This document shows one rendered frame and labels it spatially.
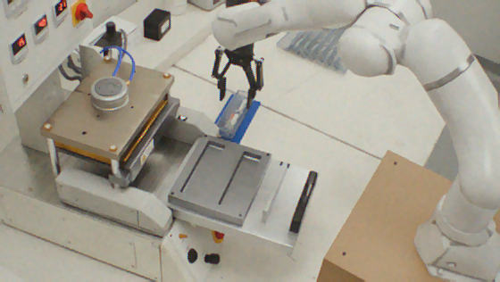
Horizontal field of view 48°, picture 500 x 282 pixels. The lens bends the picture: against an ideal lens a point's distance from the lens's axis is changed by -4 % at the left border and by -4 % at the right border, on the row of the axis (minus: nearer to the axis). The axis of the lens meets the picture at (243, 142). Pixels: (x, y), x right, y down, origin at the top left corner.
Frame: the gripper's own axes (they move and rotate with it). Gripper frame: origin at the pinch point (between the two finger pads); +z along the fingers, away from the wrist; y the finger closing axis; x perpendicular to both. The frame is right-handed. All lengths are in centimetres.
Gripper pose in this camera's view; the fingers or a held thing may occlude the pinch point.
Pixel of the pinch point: (236, 95)
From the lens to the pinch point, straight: 167.7
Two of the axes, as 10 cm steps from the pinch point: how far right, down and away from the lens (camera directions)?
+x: 3.5, -6.4, 6.8
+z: -0.7, 7.1, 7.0
